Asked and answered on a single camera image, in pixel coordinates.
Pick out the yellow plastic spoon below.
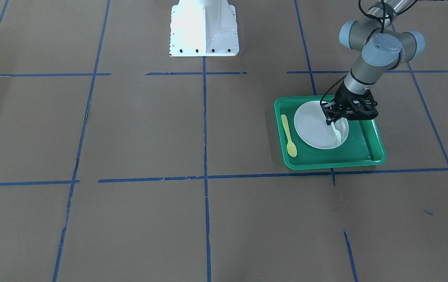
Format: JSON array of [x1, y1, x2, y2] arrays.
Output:
[[281, 114, 298, 157]]

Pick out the white plastic fork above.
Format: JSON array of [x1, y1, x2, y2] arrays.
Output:
[[331, 122, 342, 146]]

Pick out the green plastic tray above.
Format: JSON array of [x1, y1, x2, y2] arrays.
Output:
[[274, 95, 386, 171]]

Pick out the white round plate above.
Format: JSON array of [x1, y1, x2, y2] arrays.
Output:
[[294, 100, 349, 150]]

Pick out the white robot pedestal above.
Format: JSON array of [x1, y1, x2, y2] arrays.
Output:
[[169, 0, 240, 57]]

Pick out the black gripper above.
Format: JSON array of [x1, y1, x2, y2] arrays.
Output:
[[322, 84, 379, 126]]

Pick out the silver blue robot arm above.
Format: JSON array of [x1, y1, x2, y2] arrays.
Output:
[[319, 0, 426, 126]]

